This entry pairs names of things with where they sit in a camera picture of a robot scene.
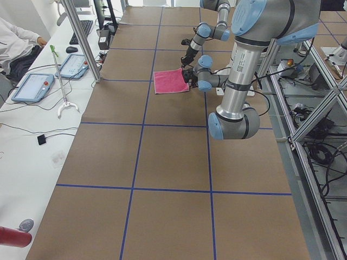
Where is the small black square pad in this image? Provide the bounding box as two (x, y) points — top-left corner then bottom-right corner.
(37, 134), (47, 146)

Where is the black computer mouse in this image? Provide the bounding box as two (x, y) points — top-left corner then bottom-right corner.
(66, 46), (78, 54)

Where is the teach pendant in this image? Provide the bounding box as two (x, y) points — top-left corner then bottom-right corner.
(11, 73), (55, 102)
(60, 54), (88, 80)

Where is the near teach pendant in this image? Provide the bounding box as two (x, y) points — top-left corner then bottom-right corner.
(11, 73), (55, 102)

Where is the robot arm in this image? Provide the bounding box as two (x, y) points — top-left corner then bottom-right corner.
(181, 0), (321, 140)
(181, 0), (231, 67)

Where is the pink square towel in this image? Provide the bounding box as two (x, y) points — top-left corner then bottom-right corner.
(153, 68), (189, 94)

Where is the black power adapter box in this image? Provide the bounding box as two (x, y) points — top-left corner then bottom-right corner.
(98, 29), (111, 50)

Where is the far teach pendant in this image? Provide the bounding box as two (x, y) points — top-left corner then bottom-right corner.
(60, 54), (88, 80)

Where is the white reacher grabber stick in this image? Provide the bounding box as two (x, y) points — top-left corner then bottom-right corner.
(49, 45), (79, 119)

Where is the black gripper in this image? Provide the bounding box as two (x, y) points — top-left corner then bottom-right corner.
(182, 69), (198, 88)
(181, 54), (195, 65)

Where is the seated person white shirt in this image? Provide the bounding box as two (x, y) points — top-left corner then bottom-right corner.
(1, 19), (47, 82)

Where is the round metal lid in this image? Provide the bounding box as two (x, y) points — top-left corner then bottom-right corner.
(18, 218), (34, 233)

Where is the red bottle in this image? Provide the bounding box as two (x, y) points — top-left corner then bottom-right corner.
(1, 226), (32, 248)

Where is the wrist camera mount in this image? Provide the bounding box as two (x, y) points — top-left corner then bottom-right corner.
(181, 38), (191, 46)

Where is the aluminium frame post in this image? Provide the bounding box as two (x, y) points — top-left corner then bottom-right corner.
(61, 0), (101, 83)

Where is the black keyboard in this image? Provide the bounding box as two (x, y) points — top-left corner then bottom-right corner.
(69, 19), (94, 46)

